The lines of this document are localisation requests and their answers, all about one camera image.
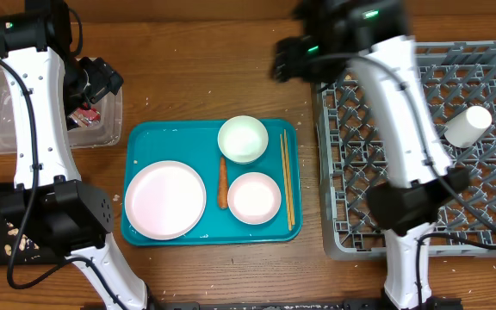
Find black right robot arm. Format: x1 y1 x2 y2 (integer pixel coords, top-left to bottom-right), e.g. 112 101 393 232
271 0 469 309

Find large pink plate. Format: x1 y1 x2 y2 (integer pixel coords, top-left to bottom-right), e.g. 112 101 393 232
125 160 207 240

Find grey plastic dish rack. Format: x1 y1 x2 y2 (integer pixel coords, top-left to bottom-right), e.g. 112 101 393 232
313 41 496 260

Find brown cardboard backdrop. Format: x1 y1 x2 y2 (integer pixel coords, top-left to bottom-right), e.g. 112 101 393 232
0 0 496 27

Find orange carrot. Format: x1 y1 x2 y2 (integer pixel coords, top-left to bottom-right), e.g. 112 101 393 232
218 157 228 209

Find clear plastic bin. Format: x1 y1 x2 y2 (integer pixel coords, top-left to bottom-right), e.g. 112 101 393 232
0 66 123 154

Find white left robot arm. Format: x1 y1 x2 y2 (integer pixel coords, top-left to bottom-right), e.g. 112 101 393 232
0 1 158 309

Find pale green bowl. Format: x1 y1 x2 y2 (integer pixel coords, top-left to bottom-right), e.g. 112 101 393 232
217 115 269 164

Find rice and peanut scraps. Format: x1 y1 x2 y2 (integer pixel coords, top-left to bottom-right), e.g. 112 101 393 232
0 208 40 262

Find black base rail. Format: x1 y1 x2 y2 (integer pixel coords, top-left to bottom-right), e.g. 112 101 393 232
79 296 464 310

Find red snack wrapper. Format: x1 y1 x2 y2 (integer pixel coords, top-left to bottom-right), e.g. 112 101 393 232
69 108 101 127

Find white upside-down cup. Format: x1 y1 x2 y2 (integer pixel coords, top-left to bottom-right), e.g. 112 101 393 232
444 106 493 148

